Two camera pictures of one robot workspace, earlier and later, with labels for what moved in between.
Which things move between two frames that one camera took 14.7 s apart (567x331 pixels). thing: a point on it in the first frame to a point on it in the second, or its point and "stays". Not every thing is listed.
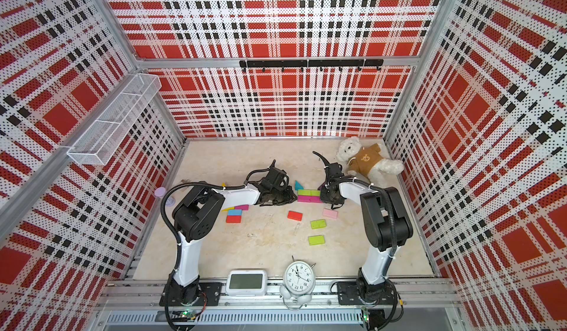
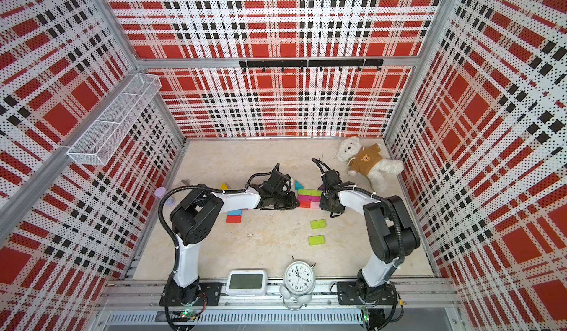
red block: (294, 215) to (305, 204)
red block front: (233, 219) stays
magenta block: (307, 199) stays
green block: (317, 224) stays
